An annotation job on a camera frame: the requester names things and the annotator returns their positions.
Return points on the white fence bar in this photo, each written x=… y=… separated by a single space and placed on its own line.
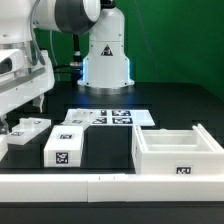
x=3 y=146
x=110 y=188

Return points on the white flat panel with tag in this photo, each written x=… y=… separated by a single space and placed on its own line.
x=80 y=119

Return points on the white tag base sheet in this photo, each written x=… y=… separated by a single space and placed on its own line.
x=116 y=117

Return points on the white door panel with knob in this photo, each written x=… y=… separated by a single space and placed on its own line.
x=27 y=129

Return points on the white cabinet body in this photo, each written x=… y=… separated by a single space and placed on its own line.
x=176 y=152

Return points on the white block with two tags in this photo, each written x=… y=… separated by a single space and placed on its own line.
x=64 y=147

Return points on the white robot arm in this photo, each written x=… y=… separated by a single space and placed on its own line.
x=26 y=71

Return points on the white left fence bar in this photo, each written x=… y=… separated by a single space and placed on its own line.
x=3 y=146

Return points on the white front fence bar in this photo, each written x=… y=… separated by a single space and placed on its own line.
x=110 y=188

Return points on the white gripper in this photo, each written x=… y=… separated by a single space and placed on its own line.
x=19 y=91

